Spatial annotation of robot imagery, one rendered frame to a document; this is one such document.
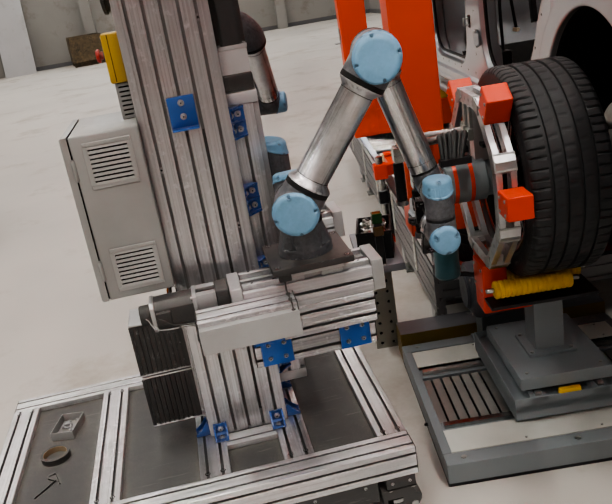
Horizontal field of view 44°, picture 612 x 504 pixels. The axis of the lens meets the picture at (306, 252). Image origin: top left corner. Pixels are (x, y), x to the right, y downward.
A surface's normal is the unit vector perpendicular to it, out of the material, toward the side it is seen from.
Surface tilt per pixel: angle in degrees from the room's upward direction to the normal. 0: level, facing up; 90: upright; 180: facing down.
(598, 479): 0
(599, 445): 90
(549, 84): 30
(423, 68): 90
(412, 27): 90
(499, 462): 90
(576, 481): 0
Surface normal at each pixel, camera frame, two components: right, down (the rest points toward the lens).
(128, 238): 0.18, 0.31
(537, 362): -0.15, -0.93
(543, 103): -0.08, -0.47
